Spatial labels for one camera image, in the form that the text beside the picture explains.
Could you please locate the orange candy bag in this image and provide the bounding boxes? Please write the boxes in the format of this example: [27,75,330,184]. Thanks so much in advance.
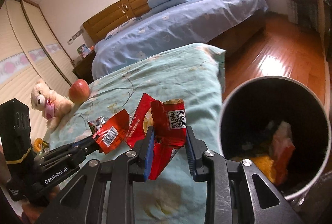
[88,109,129,154]

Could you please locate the red white plastic bag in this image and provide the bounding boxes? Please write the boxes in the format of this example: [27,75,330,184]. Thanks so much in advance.
[272,121,295,186]

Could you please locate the dark red snack packet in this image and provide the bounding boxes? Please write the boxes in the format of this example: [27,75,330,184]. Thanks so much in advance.
[126,93,187,180]

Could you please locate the grey round trash bin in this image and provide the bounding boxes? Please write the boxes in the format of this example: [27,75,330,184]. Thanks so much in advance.
[220,76,331,200]

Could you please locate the left hand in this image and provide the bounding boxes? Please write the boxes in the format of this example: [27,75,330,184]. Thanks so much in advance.
[20,186,60,223]

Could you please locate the cream teddy bear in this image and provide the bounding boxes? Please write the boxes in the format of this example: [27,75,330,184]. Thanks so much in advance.
[30,79,74,132]

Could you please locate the red apple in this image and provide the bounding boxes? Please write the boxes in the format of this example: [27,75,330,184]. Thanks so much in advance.
[68,79,90,105]

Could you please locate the dark wooden nightstand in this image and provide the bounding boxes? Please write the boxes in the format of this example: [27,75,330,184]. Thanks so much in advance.
[73,51,96,84]

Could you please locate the framed photo on nightstand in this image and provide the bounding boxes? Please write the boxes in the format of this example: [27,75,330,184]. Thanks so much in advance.
[77,43,91,59]

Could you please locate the sliding wardrobe doors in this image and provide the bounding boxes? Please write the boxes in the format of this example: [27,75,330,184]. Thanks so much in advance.
[0,0,75,146]

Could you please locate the teal floral bed blanket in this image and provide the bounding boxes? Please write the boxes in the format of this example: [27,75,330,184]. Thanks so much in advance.
[48,43,226,223]

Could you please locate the wooden headboard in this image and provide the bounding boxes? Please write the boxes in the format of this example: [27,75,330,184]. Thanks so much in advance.
[83,0,150,44]

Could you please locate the blue sheeted bed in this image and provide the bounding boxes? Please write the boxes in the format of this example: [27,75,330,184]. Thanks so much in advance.
[92,0,268,80]

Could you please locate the small orange coil ring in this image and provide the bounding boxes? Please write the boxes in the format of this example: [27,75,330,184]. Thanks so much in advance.
[32,137,45,153]

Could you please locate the orange coil hair tie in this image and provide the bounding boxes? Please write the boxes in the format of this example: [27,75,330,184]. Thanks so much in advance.
[233,155,278,184]

